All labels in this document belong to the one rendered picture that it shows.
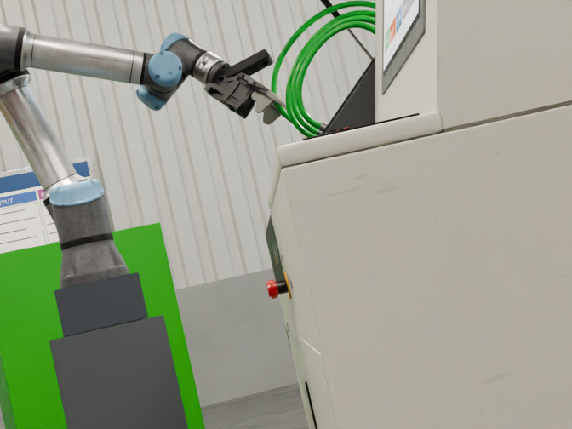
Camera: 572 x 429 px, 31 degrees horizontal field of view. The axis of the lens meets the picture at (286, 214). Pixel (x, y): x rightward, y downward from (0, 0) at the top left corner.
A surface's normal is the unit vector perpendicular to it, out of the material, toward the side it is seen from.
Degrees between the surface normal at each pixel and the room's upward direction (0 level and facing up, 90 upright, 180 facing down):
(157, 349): 90
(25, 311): 90
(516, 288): 90
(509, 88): 90
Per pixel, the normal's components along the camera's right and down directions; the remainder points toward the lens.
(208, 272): 0.19, -0.11
